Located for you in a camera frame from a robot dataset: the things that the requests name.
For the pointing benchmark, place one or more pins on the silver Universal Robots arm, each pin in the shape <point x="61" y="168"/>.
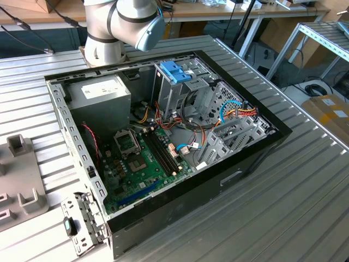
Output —
<point x="101" y="27"/>

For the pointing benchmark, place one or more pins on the grey metal disk bay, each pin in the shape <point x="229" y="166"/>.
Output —
<point x="240" y="142"/>

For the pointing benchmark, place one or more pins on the black RAM slot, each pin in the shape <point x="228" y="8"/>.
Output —
<point x="158" y="154"/>
<point x="164" y="150"/>
<point x="167" y="148"/>
<point x="161" y="152"/>

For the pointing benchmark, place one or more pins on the grey optical drive cage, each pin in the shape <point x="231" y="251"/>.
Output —
<point x="166" y="95"/>

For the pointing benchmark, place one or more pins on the white paper tag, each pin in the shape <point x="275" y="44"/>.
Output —
<point x="201" y="165"/>

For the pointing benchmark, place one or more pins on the blue drive bay latch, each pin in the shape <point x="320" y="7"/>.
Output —
<point x="170" y="69"/>
<point x="183" y="76"/>

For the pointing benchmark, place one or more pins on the perforated metal drive cage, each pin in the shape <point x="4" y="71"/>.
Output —
<point x="226" y="92"/>

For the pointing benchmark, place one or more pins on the black open PC case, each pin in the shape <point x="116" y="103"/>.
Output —
<point x="191" y="196"/>

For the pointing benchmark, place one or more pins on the green motherboard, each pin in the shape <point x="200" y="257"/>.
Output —
<point x="131" y="188"/>

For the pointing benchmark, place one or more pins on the blue expansion slot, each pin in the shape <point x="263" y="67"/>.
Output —
<point x="139" y="193"/>

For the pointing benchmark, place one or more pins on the grey power supply unit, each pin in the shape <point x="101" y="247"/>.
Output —
<point x="103" y="112"/>

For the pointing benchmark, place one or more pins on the long wooden desk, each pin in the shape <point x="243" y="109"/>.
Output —
<point x="218" y="12"/>

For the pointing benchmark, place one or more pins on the hinged metal card retainer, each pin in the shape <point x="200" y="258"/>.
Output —
<point x="81" y="218"/>

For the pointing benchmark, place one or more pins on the black stand pole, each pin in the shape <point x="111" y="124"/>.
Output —
<point x="246" y="16"/>

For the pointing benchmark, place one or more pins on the large brown cardboard box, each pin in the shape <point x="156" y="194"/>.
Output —
<point x="278" y="30"/>

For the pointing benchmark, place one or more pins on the cardboard box with labels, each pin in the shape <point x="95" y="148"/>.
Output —
<point x="327" y="120"/>

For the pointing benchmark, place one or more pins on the grey parts rack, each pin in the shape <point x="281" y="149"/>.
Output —
<point x="19" y="174"/>

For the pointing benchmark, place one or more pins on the metal slat shelf rack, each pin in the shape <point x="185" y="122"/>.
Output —
<point x="321" y="34"/>

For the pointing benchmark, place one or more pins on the small brown cardboard box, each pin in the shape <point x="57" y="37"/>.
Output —
<point x="49" y="5"/>

